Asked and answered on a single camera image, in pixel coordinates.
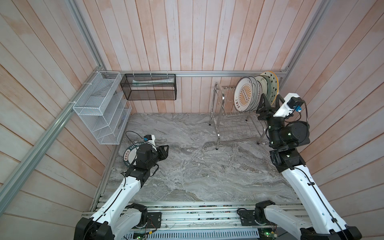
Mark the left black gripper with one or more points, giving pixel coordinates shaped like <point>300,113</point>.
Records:
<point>163,154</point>

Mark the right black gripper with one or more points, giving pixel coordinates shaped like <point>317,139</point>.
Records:
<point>267,110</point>

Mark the mint green flower plate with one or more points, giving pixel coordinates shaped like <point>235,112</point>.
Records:
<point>270,89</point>

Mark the white star patterned plate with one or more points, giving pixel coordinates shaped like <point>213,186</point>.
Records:
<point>275,83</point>

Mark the white plate green clover outline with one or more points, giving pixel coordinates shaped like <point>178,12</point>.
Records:
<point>256,91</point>

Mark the cream plate with red berries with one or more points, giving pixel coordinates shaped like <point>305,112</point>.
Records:
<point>263,82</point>

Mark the small sunburst plate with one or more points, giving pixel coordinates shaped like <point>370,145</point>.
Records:
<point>243,94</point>

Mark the green rim lettered plate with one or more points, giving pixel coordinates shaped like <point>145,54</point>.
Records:
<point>130,154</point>

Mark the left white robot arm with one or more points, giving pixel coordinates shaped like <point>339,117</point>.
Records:
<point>116,217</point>

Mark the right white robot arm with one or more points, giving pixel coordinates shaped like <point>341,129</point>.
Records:
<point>284,138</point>

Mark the stainless steel dish rack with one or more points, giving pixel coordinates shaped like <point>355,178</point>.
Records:
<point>230,125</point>

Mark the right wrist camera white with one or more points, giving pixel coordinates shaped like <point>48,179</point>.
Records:
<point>292,103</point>

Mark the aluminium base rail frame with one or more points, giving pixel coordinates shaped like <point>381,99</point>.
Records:
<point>192,213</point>

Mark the black wire mesh basket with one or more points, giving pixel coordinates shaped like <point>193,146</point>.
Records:
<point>149,87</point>

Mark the white wire mesh shelf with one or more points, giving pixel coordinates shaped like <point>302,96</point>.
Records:
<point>103,109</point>

